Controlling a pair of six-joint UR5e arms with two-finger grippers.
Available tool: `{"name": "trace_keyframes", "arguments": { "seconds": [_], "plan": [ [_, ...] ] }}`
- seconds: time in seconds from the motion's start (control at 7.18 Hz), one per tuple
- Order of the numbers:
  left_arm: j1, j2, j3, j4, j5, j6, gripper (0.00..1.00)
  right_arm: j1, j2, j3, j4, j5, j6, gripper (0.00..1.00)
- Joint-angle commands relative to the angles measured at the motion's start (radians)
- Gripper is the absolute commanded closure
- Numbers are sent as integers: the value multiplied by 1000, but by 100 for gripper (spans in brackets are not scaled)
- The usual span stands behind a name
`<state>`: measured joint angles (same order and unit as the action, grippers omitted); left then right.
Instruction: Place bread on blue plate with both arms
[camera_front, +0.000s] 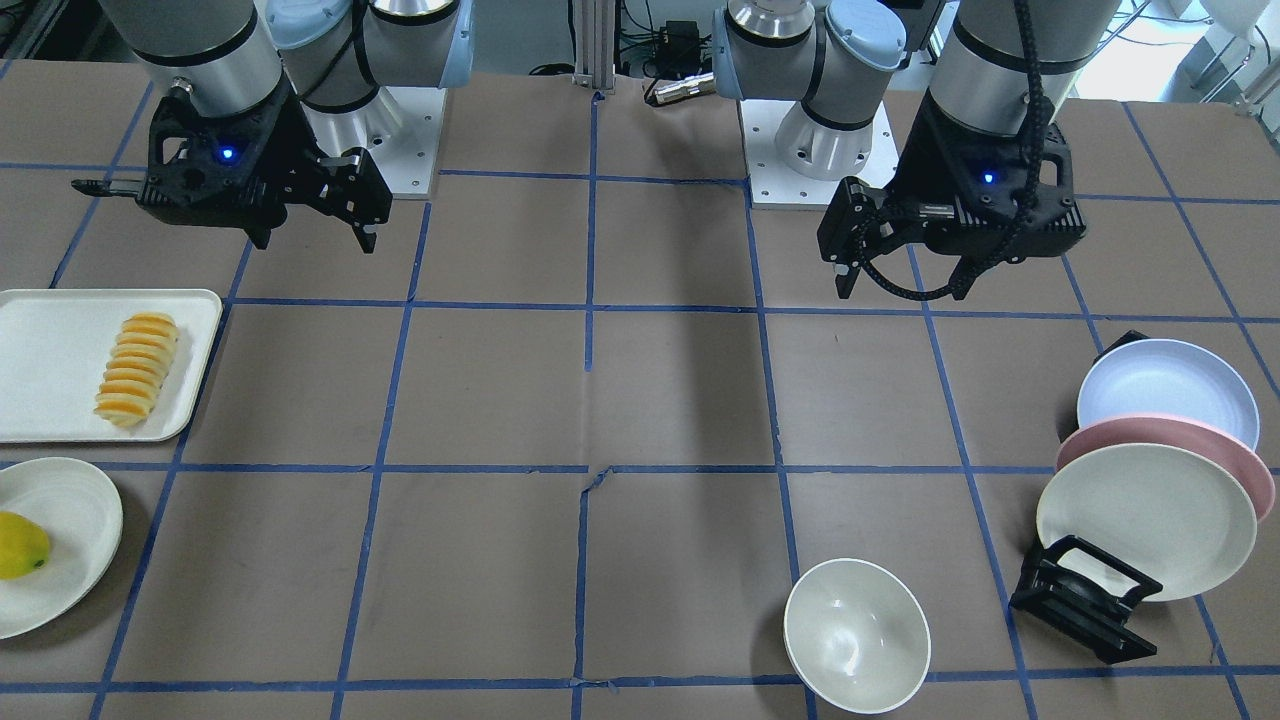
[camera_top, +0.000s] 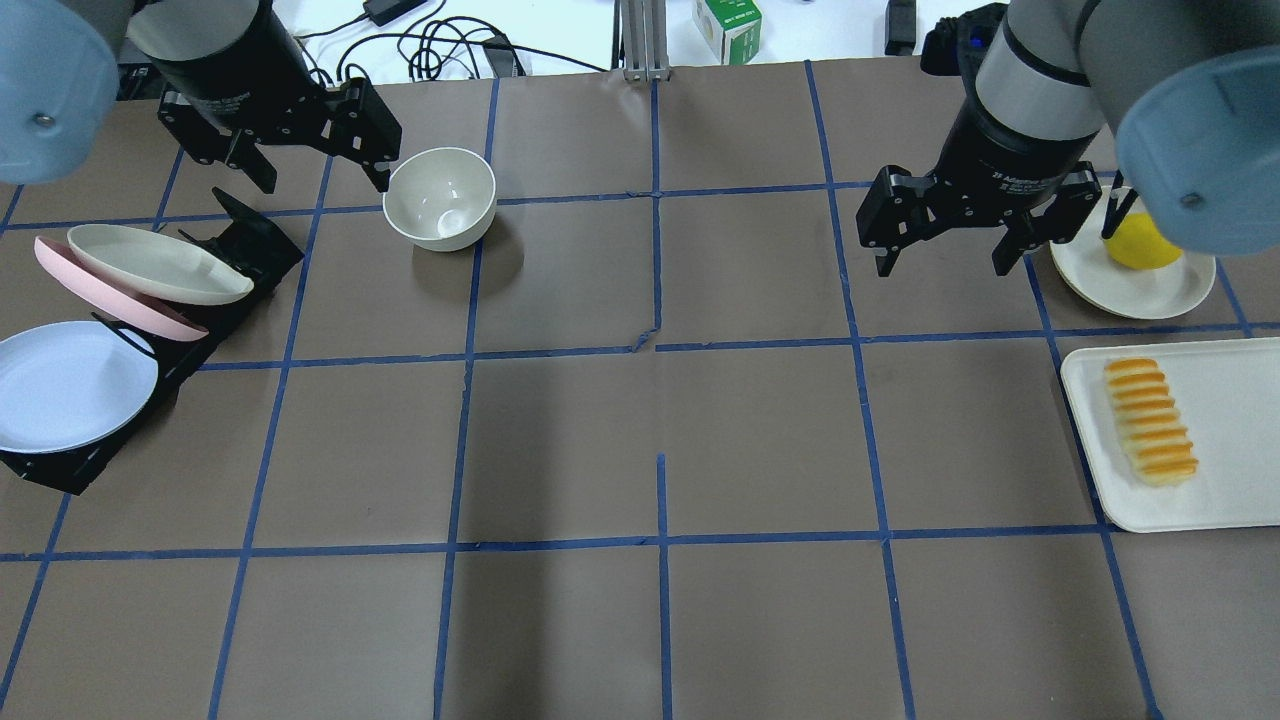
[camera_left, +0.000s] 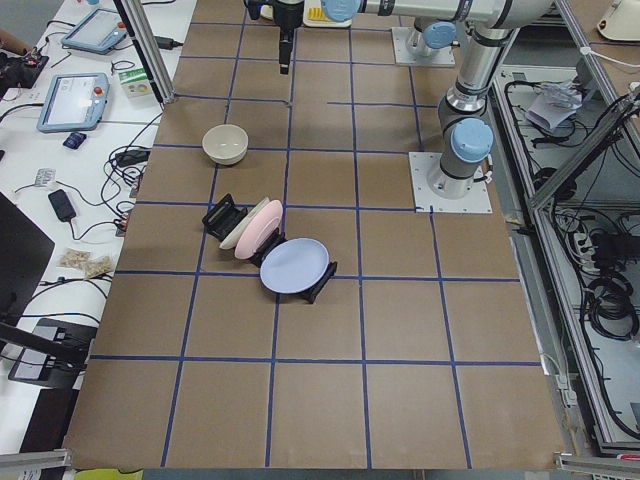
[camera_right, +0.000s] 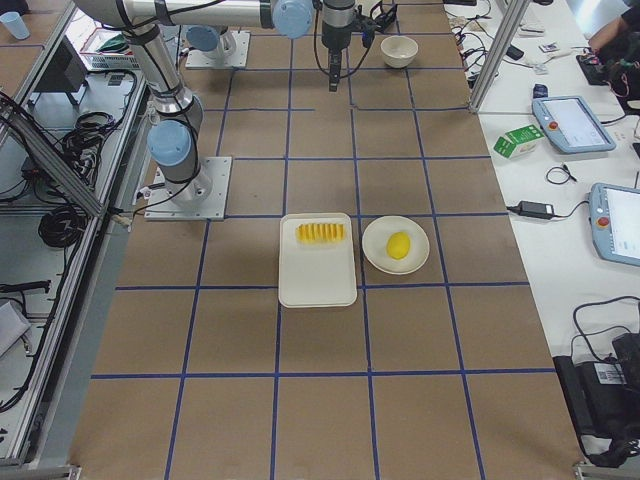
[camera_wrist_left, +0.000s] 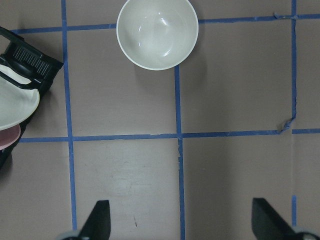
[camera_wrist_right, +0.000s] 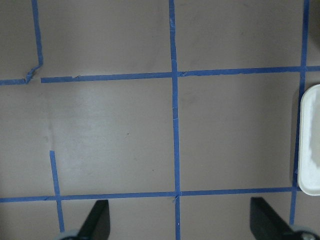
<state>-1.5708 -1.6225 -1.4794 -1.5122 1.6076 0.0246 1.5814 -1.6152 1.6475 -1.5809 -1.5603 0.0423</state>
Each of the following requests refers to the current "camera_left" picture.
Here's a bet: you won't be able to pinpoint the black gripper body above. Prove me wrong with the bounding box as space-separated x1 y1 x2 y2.
244 0 304 46

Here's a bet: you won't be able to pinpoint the blue plate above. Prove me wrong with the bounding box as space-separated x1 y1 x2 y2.
260 238 329 294

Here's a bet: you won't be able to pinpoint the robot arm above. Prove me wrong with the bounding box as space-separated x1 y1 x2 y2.
321 0 551 199
244 1 457 75

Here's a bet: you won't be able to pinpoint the pink plate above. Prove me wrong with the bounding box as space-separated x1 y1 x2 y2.
234 200 283 260

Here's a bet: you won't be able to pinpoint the cream plate in rack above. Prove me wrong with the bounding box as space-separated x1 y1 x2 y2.
219 197 270 250

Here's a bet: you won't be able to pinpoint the cream ceramic bowl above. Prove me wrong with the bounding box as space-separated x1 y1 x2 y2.
202 124 249 166

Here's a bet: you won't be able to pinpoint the small green white box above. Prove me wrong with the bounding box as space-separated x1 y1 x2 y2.
118 68 152 98

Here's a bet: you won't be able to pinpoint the black dish rack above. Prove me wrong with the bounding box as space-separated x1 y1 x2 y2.
202 194 338 304

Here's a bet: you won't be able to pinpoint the upper teach pendant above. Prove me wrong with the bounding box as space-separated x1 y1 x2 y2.
61 8 127 55

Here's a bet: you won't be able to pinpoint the teach pendant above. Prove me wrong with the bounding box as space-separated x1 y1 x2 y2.
37 73 110 133
61 8 127 55

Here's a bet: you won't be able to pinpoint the lower teach pendant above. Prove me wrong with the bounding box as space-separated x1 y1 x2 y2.
37 73 110 133

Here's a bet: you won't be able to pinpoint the black smartphone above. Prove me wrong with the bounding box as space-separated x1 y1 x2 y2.
48 189 76 222

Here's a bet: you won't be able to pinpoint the crumpled paper sheets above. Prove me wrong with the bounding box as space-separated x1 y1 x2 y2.
525 81 583 131

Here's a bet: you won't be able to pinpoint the bag of small parts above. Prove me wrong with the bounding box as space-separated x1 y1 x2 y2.
58 248 115 279

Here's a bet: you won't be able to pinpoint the black monitor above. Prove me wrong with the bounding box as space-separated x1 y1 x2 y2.
0 194 54 326

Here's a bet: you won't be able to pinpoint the aluminium frame post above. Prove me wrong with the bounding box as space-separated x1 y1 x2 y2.
113 0 175 105

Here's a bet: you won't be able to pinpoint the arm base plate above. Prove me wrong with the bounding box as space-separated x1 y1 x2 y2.
408 152 493 214
391 27 455 68

